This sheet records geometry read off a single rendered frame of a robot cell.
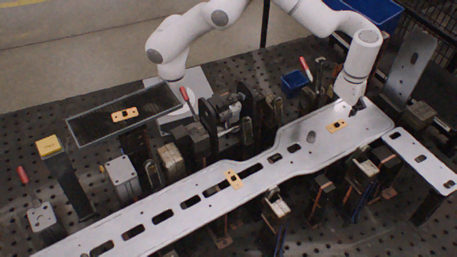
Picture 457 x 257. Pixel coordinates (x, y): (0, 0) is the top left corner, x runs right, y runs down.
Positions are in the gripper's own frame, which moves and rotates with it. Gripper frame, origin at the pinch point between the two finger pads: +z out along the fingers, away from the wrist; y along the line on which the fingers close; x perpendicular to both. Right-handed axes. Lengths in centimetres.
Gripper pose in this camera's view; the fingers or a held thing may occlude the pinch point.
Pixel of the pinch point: (343, 105)
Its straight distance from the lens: 159.7
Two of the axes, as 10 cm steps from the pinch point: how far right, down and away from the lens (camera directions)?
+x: 8.6, -4.0, 3.3
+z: -0.1, 6.2, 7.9
